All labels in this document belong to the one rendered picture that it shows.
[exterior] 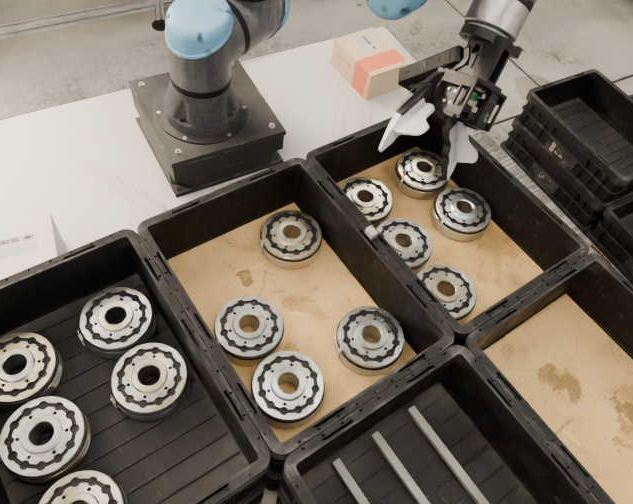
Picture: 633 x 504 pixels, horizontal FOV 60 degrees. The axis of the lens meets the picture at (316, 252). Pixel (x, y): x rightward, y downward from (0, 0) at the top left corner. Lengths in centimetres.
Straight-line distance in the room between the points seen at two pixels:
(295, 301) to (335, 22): 225
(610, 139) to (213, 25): 135
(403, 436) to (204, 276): 39
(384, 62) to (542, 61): 179
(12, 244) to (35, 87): 163
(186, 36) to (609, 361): 88
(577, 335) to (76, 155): 104
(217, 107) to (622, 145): 132
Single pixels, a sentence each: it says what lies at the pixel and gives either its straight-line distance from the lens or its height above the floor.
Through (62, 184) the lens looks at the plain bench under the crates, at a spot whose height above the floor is 70.
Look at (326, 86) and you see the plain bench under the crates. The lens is 145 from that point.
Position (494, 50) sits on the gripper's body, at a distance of 78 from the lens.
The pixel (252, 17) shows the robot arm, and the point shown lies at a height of 100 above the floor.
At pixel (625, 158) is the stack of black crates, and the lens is 195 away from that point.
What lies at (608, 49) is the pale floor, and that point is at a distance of 344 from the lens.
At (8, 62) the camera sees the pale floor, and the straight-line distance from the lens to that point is 279.
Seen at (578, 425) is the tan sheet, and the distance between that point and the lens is 94.
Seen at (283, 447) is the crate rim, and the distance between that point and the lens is 69.
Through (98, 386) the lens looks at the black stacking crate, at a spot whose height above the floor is 83.
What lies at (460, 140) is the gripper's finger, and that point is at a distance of 85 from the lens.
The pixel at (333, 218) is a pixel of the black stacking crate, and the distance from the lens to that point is 90.
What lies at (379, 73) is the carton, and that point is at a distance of 140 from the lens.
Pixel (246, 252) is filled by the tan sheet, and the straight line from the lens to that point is 93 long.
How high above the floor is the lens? 160
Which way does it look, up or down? 55 degrees down
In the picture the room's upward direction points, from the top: 11 degrees clockwise
